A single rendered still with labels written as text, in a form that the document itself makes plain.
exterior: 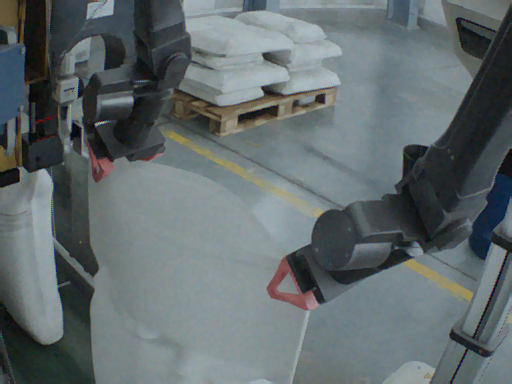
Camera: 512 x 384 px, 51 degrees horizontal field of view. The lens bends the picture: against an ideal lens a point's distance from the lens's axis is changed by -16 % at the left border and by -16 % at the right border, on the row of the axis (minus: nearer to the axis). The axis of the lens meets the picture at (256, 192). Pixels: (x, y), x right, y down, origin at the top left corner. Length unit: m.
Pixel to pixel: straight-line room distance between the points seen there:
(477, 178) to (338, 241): 0.15
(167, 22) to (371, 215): 0.37
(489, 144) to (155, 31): 0.46
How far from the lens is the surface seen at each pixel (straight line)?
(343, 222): 0.56
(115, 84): 0.80
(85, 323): 1.66
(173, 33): 0.78
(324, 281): 0.66
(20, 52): 0.68
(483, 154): 0.49
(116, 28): 1.03
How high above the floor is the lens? 1.46
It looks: 27 degrees down
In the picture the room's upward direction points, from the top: 7 degrees clockwise
